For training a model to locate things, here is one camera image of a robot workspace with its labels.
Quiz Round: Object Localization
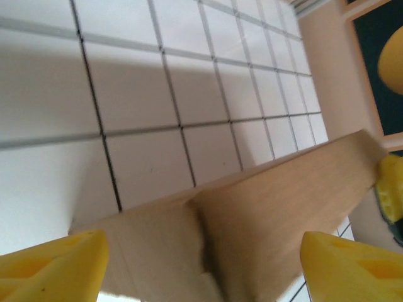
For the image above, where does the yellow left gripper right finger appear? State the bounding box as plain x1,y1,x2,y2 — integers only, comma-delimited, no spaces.
300,231,403,302

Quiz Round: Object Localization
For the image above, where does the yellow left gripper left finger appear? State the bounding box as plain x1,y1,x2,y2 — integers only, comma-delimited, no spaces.
0,228,110,302

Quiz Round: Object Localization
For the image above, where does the brown cardboard mailer box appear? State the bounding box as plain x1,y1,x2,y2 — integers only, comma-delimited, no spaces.
67,129,390,302

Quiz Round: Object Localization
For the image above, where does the dark panel with orange oval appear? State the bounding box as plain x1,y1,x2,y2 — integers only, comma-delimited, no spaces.
341,0,403,139

